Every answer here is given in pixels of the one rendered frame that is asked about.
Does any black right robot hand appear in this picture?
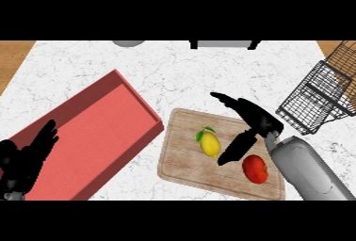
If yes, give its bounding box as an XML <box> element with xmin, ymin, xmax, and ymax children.
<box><xmin>208</xmin><ymin>91</ymin><xmax>285</xmax><ymax>167</ymax></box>

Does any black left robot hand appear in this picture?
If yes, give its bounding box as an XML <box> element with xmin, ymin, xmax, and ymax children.
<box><xmin>0</xmin><ymin>119</ymin><xmax>59</xmax><ymax>194</ymax></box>

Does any yellow lemon with leaves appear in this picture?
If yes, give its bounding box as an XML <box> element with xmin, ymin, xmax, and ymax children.
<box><xmin>195</xmin><ymin>125</ymin><xmax>223</xmax><ymax>159</ymax></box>

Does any wooden cutting board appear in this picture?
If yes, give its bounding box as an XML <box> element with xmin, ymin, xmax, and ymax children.
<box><xmin>155</xmin><ymin>107</ymin><xmax>286</xmax><ymax>201</ymax></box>

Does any red tomato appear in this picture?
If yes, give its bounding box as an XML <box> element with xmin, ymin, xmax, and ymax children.
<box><xmin>241</xmin><ymin>154</ymin><xmax>270</xmax><ymax>185</ymax></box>

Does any red rectangular tray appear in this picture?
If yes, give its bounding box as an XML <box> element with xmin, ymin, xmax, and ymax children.
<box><xmin>3</xmin><ymin>69</ymin><xmax>165</xmax><ymax>201</ymax></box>

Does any grey appliance with black legs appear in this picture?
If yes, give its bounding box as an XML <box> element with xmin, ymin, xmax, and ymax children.
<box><xmin>187</xmin><ymin>40</ymin><xmax>263</xmax><ymax>51</ymax></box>

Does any grey round object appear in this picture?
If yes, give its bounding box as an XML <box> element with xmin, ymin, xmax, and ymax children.
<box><xmin>111</xmin><ymin>40</ymin><xmax>147</xmax><ymax>48</ymax></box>

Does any black wire tiered basket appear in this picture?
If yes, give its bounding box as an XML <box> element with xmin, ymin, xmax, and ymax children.
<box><xmin>275</xmin><ymin>40</ymin><xmax>356</xmax><ymax>137</ymax></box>

